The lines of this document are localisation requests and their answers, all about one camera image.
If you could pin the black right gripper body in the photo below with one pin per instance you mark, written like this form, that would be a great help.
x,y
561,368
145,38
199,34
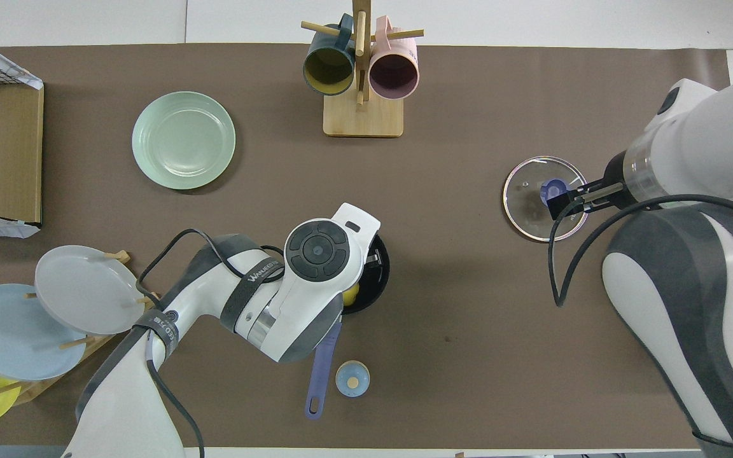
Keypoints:
x,y
614,178

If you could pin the glass lid with blue knob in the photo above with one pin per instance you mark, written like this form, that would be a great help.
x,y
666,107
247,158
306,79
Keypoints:
x,y
532,203

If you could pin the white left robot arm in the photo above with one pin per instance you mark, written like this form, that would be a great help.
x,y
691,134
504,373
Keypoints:
x,y
290,299

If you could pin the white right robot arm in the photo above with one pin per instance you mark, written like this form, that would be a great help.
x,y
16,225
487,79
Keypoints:
x,y
691,286

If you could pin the mint green plate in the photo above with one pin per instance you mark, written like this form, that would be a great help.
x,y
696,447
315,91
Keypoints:
x,y
183,140

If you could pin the grey plate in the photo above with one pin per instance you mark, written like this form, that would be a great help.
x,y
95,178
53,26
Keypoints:
x,y
86,289

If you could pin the wooden plate rack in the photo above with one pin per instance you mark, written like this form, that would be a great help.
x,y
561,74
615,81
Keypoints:
x,y
77,342

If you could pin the light blue plate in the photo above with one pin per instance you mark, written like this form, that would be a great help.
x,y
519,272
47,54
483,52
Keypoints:
x,y
10,331

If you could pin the dark blue saucepan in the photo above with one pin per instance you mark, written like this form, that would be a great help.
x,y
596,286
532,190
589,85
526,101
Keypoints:
x,y
379,283

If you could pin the brown table mat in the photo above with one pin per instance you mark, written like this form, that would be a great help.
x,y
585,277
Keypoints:
x,y
455,305

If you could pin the small blue wooden bell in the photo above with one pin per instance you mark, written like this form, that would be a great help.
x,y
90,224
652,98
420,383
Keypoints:
x,y
352,378

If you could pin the wooden mug tree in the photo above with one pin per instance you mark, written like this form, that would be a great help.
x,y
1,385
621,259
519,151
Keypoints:
x,y
363,117

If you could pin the pink ribbed mug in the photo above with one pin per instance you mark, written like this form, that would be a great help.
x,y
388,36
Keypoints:
x,y
394,73

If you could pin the teal mug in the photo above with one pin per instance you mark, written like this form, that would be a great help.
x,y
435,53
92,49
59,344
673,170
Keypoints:
x,y
328,70

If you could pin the darker wooden board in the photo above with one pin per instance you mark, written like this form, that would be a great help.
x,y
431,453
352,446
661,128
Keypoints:
x,y
10,152

